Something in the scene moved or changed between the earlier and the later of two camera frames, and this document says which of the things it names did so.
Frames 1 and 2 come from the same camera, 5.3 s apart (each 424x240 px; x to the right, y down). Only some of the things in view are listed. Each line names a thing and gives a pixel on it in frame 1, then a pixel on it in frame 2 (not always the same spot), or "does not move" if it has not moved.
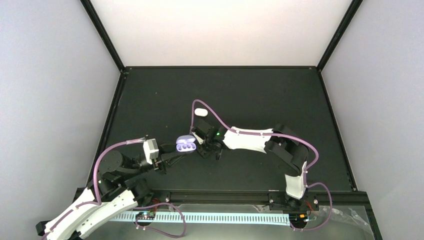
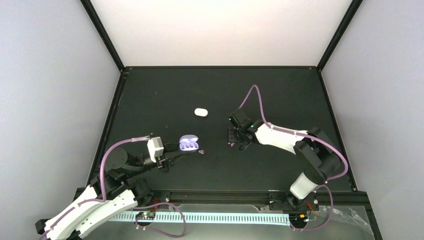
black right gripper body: [206, 151] to [235, 137]
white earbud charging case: [201, 112] does not move
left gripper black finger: [167, 148] does not move
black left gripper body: [160, 165] does not move
